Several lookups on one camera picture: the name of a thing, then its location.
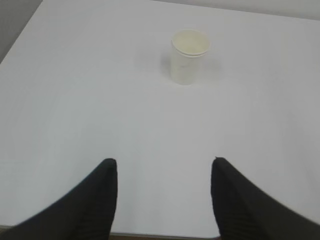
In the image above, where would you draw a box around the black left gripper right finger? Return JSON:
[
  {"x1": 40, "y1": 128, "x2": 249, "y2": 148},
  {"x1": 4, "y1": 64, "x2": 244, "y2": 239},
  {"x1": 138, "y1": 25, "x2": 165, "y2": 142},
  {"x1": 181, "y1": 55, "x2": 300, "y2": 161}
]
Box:
[{"x1": 211, "y1": 157, "x2": 320, "y2": 240}]

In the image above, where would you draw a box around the white paper cup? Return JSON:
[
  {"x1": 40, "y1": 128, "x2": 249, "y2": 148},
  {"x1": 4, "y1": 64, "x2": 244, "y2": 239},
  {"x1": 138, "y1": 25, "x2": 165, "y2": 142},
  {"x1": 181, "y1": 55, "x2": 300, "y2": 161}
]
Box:
[{"x1": 170, "y1": 29, "x2": 211, "y2": 86}]

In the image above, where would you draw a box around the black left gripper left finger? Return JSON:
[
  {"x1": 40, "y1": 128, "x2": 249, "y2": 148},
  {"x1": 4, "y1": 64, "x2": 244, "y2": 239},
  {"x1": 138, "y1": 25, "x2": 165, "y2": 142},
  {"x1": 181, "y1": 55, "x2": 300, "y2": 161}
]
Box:
[{"x1": 0, "y1": 158, "x2": 118, "y2": 240}]

